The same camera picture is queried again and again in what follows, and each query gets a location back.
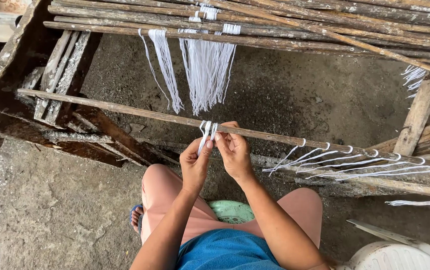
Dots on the person's left foot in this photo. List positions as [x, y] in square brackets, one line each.
[137, 219]

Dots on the person's right hand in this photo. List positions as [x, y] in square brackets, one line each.
[237, 155]

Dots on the long thin wooden stick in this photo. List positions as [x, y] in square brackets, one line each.
[124, 108]

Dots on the blue sandal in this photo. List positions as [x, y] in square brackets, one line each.
[139, 217]

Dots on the weathered wooden frame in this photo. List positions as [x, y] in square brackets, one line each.
[61, 93]

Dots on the blue shirt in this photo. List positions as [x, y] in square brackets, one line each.
[226, 251]

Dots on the green plastic stool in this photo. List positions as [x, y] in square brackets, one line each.
[231, 212]

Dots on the person's left hand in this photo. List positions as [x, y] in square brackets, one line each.
[192, 165]

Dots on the bundle of wooden sticks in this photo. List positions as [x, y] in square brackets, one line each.
[275, 22]

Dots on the grey metal blade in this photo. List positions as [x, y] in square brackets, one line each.
[383, 232]

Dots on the slanted wooden planks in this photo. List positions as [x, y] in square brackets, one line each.
[417, 116]

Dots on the low wooden beam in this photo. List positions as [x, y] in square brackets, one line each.
[387, 183]

